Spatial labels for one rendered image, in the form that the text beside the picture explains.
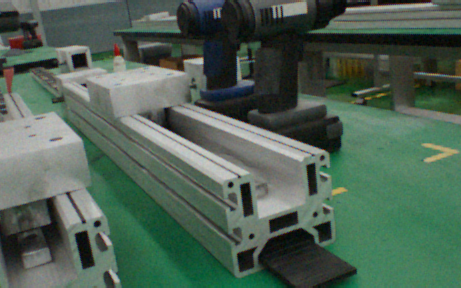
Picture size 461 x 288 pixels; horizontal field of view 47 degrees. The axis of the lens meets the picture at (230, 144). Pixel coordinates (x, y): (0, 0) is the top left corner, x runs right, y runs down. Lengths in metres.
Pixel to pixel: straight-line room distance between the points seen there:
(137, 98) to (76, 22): 11.60
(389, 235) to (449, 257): 0.06
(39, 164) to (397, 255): 0.30
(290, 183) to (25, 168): 0.22
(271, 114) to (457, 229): 0.28
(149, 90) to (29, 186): 0.31
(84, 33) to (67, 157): 11.89
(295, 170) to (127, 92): 0.32
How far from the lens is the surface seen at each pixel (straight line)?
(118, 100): 0.70
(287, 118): 0.67
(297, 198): 0.46
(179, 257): 0.49
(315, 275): 0.41
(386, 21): 2.29
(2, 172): 0.43
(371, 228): 0.50
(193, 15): 0.86
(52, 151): 0.43
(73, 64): 2.13
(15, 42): 4.69
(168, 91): 0.71
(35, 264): 0.43
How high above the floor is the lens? 1.00
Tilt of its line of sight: 16 degrees down
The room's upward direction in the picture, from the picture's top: 8 degrees counter-clockwise
